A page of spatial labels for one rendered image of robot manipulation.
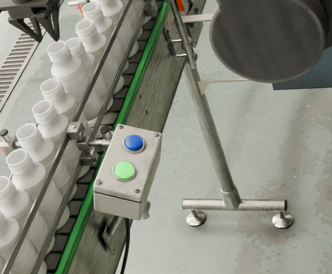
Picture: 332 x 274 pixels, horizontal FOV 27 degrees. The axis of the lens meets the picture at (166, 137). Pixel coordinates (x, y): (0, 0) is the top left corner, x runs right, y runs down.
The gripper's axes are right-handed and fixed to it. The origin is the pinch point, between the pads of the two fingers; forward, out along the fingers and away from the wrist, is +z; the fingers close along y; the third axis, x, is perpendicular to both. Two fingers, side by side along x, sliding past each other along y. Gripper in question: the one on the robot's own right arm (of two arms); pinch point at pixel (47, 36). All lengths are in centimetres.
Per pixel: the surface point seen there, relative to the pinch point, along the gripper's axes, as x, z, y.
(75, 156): 13.2, 17.3, -3.6
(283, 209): -51, 113, -20
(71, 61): 0.5, 5.6, -2.8
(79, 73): 1.2, 7.9, -3.7
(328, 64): -38, 42, -42
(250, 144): -89, 123, -1
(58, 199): 23.3, 17.0, -4.0
